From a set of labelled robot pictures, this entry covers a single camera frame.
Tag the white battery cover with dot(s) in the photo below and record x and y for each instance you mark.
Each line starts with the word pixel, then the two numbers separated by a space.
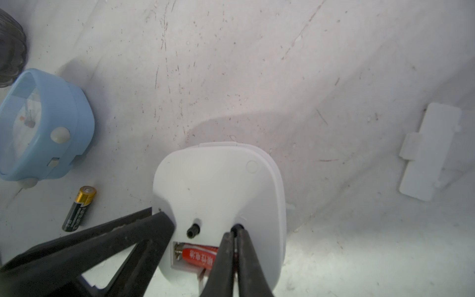
pixel 426 151

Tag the blue alarm clock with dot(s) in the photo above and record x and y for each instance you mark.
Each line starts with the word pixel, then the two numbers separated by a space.
pixel 46 122

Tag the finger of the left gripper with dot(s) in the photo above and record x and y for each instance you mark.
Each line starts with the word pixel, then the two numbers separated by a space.
pixel 55 268

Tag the dark glass vase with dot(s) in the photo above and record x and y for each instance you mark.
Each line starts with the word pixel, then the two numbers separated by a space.
pixel 13 49

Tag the black gold battery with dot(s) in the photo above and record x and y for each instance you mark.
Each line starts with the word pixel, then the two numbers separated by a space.
pixel 79 208

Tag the red battery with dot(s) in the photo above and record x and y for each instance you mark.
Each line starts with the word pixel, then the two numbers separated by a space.
pixel 196 255

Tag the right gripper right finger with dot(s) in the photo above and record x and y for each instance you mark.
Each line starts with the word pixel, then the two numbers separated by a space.
pixel 251 280

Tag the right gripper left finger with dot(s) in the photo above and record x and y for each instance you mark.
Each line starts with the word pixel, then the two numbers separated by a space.
pixel 221 277

